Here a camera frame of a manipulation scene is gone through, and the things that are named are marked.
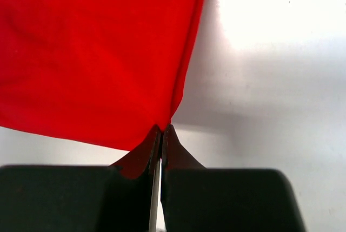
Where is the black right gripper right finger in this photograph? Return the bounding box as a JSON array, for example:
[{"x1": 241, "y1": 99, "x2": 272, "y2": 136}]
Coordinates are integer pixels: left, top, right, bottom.
[{"x1": 161, "y1": 125, "x2": 305, "y2": 231}]

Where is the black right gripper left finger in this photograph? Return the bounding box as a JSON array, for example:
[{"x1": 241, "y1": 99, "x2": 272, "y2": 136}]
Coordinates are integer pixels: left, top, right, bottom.
[{"x1": 1, "y1": 127, "x2": 161, "y2": 231}]

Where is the red t shirt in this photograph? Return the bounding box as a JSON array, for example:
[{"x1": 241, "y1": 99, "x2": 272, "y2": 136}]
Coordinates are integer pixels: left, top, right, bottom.
[{"x1": 1, "y1": 0, "x2": 204, "y2": 150}]

